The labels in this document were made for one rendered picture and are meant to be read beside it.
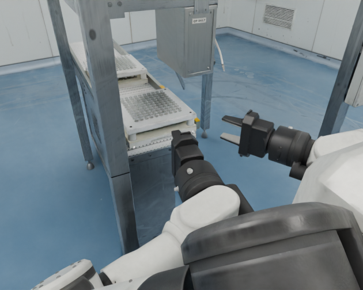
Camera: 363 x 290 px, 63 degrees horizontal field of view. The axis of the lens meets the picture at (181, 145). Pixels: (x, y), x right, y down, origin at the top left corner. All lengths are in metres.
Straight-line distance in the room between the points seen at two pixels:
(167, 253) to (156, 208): 0.95
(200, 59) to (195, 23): 0.11
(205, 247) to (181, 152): 0.46
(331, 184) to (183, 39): 0.69
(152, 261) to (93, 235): 1.40
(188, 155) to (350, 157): 0.39
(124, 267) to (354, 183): 0.30
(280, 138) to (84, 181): 1.69
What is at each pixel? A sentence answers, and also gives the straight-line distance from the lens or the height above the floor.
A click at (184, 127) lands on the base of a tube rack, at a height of 0.86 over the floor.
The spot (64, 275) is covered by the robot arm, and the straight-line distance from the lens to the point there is 0.38.
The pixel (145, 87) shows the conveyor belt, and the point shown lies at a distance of 1.39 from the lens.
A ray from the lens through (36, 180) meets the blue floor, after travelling 2.33.
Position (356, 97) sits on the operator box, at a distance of 1.35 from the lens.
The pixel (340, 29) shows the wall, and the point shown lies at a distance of 4.51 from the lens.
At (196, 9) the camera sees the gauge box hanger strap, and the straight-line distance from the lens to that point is 0.88.
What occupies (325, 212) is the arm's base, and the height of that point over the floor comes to 1.27.
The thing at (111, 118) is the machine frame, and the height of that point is 1.00.
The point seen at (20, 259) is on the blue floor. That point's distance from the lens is 1.88.
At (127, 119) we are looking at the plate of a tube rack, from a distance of 0.99.
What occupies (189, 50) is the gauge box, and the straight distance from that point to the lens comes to 0.90.
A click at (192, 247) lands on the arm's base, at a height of 1.25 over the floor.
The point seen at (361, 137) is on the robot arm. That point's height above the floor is 1.06.
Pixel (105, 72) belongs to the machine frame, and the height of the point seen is 1.12.
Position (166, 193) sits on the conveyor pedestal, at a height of 0.45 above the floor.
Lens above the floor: 1.39
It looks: 35 degrees down
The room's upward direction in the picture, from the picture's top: straight up
